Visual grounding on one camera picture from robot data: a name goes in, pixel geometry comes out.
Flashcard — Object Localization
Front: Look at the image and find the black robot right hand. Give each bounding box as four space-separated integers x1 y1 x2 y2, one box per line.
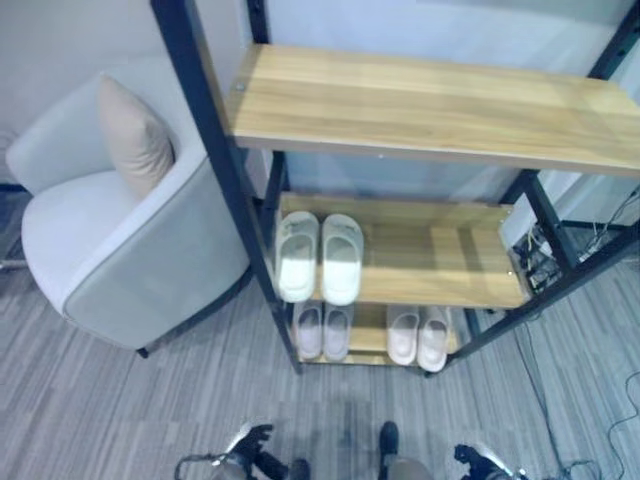
452 442 512 480

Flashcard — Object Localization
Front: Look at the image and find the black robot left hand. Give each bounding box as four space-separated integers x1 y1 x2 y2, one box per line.
227 422 277 465

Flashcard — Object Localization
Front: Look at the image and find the silver robot right leg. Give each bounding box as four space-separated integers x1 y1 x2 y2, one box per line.
387 455 435 480

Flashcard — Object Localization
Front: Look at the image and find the dark robot right foot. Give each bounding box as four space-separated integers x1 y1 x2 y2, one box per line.
378 420 401 464

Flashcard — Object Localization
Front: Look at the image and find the pale pink slipper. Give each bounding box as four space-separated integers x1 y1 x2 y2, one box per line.
323 302 355 364
291 301 325 361

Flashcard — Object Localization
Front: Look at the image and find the beige slipper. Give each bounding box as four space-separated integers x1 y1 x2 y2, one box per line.
416 306 453 374
386 304 421 366

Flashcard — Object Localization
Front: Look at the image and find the small wooden shelf board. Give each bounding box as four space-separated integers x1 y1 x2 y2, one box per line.
293 301 460 370

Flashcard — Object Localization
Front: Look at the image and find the white slipper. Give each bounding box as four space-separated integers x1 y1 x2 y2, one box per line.
320 213 365 307
275 210 321 303

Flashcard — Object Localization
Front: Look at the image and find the medium wooden shelf board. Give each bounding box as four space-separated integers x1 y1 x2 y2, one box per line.
272 193 532 311

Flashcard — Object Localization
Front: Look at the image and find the light grey armchair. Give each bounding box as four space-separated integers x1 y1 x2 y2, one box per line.
4 72 254 360

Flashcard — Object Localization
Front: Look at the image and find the beige cushion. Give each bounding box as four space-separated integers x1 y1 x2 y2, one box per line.
96 73 176 203

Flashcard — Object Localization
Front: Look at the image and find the large wooden shelf board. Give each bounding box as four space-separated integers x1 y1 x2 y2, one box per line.
223 42 640 180

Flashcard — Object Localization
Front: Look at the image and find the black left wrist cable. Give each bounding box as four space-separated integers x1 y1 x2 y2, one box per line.
174 451 226 480

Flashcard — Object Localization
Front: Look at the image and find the black electronics box with wires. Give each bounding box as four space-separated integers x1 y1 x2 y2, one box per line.
510 224 562 296

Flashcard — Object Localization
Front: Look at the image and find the bundle of thin wires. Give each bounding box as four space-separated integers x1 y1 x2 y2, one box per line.
577 189 640 264

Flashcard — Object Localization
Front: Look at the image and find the black metal shoe rack frame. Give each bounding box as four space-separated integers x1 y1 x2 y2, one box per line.
149 0 640 379

